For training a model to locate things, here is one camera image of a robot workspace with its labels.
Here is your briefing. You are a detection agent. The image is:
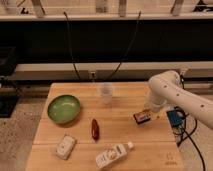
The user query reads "white ceramic cup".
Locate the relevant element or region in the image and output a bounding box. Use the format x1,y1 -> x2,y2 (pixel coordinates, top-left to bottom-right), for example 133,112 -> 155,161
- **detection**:
99,83 -> 114,104

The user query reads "green bowl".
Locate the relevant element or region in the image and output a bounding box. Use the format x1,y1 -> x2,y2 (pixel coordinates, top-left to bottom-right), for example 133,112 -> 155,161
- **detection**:
47,95 -> 81,124

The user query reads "left black hanging cable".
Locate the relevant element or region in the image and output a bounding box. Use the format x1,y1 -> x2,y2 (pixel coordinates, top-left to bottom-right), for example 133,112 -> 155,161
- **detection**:
62,11 -> 82,81

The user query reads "white wall outlet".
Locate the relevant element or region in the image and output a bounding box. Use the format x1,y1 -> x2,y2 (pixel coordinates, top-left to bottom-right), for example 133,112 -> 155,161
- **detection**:
89,70 -> 97,82
180,68 -> 188,76

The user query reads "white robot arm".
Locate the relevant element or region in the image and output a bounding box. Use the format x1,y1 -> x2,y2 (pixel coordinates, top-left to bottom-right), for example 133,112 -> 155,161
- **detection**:
146,70 -> 213,130

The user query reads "dark rectangular eraser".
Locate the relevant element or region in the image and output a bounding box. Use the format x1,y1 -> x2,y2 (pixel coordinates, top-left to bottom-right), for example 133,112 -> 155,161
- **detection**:
133,110 -> 151,124

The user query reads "blue connector box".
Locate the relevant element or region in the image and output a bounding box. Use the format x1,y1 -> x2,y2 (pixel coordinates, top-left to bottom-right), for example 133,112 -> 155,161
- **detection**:
167,110 -> 183,127

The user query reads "right white wall outlet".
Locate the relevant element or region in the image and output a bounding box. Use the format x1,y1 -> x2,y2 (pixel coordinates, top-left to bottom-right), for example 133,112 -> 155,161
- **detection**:
180,68 -> 188,76

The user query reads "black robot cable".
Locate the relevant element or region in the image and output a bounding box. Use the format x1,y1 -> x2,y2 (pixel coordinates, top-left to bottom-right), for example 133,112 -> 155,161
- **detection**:
171,107 -> 208,171

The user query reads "red chili pepper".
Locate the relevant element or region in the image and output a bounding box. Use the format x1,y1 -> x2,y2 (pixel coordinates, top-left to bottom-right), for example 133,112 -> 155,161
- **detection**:
92,119 -> 99,140

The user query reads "black equipment on left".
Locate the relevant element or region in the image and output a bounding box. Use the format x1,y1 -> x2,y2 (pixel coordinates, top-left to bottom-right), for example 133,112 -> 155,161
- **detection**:
0,47 -> 19,118

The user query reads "right black hanging cable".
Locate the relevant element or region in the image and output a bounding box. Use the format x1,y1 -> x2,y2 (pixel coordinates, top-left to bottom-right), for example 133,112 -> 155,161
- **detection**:
106,10 -> 142,81

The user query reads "white plastic bottle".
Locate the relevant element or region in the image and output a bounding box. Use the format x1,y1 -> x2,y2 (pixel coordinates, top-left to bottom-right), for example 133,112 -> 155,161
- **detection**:
95,142 -> 134,169

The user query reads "black hanging cable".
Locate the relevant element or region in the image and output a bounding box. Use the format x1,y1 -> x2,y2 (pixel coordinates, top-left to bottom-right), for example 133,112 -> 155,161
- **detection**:
62,11 -> 82,81
106,10 -> 142,81

